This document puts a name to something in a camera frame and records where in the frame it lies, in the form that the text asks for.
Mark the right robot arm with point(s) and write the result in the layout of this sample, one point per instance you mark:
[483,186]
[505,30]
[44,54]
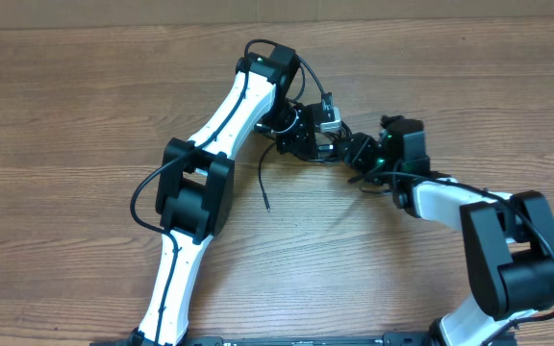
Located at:
[508,238]

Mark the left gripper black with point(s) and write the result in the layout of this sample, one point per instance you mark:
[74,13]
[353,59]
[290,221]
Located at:
[300,141]

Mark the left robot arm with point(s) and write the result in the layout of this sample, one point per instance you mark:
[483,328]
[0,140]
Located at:
[196,181]

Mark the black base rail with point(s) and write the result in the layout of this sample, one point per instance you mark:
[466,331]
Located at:
[386,339]

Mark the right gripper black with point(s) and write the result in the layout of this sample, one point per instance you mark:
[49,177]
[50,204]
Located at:
[354,157]

